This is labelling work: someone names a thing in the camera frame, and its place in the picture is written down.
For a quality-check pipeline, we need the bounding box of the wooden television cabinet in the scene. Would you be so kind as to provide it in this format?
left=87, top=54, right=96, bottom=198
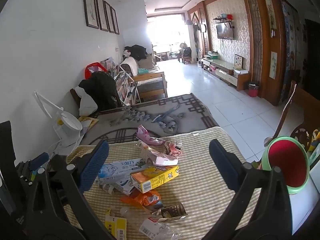
left=201, top=57, right=250, bottom=91

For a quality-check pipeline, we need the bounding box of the metal rack with posters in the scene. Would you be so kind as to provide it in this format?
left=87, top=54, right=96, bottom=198
left=100, top=56, right=142, bottom=105

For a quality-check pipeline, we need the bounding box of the red white wrapper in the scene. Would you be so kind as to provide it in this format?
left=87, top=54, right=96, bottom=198
left=165, top=141, right=183, bottom=157

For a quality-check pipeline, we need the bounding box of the long wall scroll picture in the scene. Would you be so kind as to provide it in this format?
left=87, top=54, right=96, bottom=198
left=264, top=0, right=277, bottom=38

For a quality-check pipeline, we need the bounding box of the brown foil packet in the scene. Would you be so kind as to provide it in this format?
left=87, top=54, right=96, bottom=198
left=159, top=203, right=188, bottom=222

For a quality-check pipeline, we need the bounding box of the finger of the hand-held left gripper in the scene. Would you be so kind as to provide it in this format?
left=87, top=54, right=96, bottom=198
left=27, top=152, right=50, bottom=171

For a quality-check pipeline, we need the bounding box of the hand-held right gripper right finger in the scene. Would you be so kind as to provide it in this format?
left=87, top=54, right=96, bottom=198
left=204, top=139, right=293, bottom=240

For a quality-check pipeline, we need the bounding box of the blue printed curtain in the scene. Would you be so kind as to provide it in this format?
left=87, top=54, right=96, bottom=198
left=280, top=0, right=308, bottom=100

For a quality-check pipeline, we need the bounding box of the white beaded cord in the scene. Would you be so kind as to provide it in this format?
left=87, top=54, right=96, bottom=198
left=274, top=83, right=298, bottom=137

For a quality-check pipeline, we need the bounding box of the orange plastic bag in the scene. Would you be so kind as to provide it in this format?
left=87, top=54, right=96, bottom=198
left=121, top=189, right=162, bottom=209

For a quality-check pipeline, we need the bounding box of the yellow cardboard box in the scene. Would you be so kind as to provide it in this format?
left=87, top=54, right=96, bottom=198
left=104, top=207, right=127, bottom=240

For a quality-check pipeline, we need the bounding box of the yellow toy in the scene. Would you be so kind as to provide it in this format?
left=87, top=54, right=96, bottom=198
left=309, top=129, right=320, bottom=152

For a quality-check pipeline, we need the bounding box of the grey patterned blanket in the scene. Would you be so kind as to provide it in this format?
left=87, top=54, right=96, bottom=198
left=80, top=93, right=220, bottom=147

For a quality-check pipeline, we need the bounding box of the low wooden bench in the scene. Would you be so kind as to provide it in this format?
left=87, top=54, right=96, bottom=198
left=153, top=51, right=169, bottom=61

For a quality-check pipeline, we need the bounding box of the wall shelf with items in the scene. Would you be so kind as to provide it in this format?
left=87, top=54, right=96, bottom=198
left=212, top=14, right=235, bottom=23

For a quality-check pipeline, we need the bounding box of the red plastic bag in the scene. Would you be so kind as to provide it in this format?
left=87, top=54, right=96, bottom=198
left=85, top=62, right=107, bottom=79

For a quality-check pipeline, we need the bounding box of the framed wall picture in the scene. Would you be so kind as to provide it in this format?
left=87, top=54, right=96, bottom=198
left=104, top=0, right=115, bottom=33
left=82, top=0, right=100, bottom=28
left=95, top=0, right=109, bottom=32
left=110, top=6, right=120, bottom=35

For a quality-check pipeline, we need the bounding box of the white plastic bag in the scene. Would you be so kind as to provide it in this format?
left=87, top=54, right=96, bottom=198
left=75, top=86, right=98, bottom=117

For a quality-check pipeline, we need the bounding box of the green trash bin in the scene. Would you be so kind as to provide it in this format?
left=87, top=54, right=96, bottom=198
left=261, top=135, right=310, bottom=195

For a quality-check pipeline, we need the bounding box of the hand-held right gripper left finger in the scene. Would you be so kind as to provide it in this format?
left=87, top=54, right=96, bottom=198
left=24, top=140, right=110, bottom=240

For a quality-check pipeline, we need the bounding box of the white standing fan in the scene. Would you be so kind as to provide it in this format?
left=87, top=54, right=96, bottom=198
left=34, top=91, right=84, bottom=148

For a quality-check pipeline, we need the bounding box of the carved wooden dining chair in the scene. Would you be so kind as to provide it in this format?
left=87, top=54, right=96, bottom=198
left=272, top=80, right=320, bottom=153

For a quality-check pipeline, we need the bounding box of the small wall scroll picture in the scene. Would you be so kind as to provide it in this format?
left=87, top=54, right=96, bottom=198
left=270, top=51, right=278, bottom=78

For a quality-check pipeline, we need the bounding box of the wall mounted television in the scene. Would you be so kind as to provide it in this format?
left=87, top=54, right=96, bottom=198
left=216, top=22, right=234, bottom=40

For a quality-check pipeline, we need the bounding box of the clear crushed plastic bottle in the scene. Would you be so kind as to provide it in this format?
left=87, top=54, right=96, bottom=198
left=119, top=205, right=183, bottom=240

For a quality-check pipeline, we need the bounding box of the black clothes pile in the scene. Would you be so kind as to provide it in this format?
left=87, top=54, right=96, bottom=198
left=124, top=44, right=148, bottom=61

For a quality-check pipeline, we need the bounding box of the white blue toothpaste box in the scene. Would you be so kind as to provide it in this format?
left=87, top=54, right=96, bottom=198
left=96, top=157, right=147, bottom=196

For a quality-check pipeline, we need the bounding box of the red waste bin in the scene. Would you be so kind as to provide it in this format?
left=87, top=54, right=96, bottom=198
left=248, top=81, right=260, bottom=97

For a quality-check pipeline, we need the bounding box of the yellow edged booklet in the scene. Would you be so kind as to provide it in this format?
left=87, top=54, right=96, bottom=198
left=77, top=116, right=99, bottom=133

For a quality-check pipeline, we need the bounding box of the floral print paper cup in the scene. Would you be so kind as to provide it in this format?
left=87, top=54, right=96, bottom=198
left=99, top=181, right=118, bottom=195

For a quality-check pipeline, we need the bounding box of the strawberry print carton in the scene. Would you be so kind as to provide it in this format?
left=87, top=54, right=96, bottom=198
left=136, top=140, right=179, bottom=167

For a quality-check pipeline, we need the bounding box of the white towel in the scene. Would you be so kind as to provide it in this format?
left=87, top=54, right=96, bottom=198
left=122, top=56, right=139, bottom=75

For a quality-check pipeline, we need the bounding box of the pink plastic wrapper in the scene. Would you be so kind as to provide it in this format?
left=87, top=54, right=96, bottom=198
left=136, top=125, right=165, bottom=146

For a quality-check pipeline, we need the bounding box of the beige striped cloth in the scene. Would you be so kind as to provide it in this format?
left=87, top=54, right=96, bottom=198
left=54, top=126, right=265, bottom=240

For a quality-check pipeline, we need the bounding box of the wooden sofa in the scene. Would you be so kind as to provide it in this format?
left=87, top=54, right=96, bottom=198
left=120, top=52, right=168, bottom=100

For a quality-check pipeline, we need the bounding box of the wooden chair with clothes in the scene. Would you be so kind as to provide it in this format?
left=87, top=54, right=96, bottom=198
left=178, top=42, right=192, bottom=64

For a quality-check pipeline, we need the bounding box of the yellow juice carton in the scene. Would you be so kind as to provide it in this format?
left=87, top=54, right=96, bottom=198
left=130, top=165, right=180, bottom=194

